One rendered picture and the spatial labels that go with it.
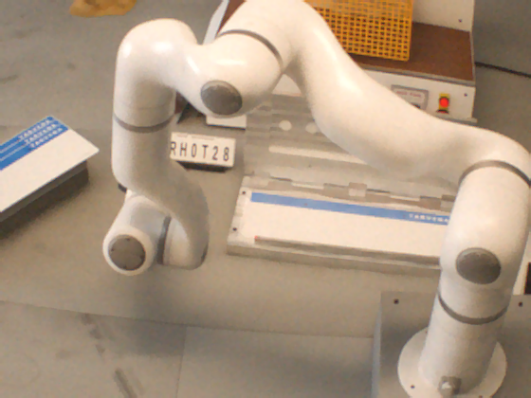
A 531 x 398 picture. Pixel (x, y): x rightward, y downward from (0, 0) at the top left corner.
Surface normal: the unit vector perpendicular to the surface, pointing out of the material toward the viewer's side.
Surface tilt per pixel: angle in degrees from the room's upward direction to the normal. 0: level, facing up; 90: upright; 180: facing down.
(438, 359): 93
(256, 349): 0
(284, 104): 79
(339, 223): 0
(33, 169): 0
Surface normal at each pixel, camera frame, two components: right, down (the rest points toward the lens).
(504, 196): 0.25, -0.64
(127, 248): -0.12, 0.38
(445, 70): 0.04, -0.76
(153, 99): 0.27, 0.71
